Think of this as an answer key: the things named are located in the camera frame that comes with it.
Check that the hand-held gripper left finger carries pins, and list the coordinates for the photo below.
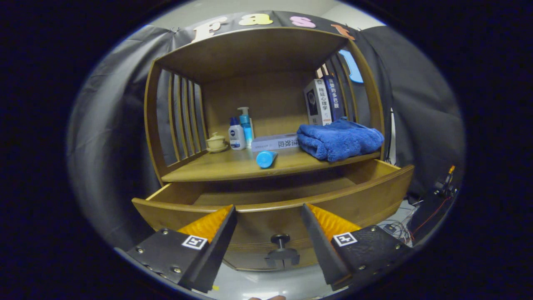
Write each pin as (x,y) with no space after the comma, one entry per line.
(218,250)

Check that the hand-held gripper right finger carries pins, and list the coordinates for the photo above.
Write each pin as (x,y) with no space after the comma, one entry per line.
(322,250)

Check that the wooden drawer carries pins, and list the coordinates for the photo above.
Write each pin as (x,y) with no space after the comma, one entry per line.
(266,221)

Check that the blue cream tube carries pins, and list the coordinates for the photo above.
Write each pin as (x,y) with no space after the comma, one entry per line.
(265,159)

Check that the wooden countertop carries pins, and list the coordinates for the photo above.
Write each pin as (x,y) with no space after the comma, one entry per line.
(225,164)

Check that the wooden cabinet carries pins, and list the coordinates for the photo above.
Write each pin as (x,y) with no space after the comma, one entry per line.
(250,54)

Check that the beige lidded teacup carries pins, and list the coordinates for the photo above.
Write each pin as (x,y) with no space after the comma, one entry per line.
(216,143)

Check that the blue folded towel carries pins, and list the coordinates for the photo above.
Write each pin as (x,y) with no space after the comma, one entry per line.
(339,139)

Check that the white lotion bottle blue cap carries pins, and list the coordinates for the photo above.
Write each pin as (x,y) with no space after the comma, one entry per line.
(237,137)

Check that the white flat book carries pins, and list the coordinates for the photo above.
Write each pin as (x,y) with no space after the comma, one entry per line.
(275,142)

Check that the blue pump bottle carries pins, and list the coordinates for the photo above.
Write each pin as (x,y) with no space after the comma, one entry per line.
(246,125)

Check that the black device with orange tip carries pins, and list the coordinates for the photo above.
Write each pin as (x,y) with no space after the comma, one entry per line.
(445,185)

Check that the white standing book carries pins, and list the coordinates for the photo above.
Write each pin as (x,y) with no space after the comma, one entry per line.
(318,102)

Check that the dark blue standing book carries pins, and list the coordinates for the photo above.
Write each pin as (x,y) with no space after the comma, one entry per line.
(335,98)

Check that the black backdrop cloth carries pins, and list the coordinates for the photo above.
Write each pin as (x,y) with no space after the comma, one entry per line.
(108,125)

